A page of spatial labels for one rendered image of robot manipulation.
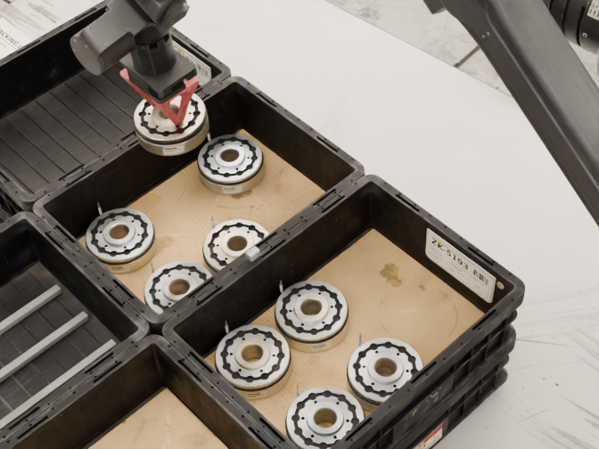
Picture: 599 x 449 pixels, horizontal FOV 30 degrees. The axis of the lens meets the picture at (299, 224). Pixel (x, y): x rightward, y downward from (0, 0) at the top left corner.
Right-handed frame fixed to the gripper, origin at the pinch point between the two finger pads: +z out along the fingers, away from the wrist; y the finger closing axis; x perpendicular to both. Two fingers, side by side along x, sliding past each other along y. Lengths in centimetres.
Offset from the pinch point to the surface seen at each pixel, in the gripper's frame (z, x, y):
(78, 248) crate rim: 10.9, -20.1, 2.4
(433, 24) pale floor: 110, 129, -70
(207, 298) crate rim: 12.8, -12.2, 20.7
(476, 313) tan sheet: 23, 17, 43
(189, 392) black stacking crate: 16.1, -22.2, 28.4
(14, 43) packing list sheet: 34, 7, -68
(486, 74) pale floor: 110, 124, -46
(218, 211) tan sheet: 22.0, 2.6, 3.2
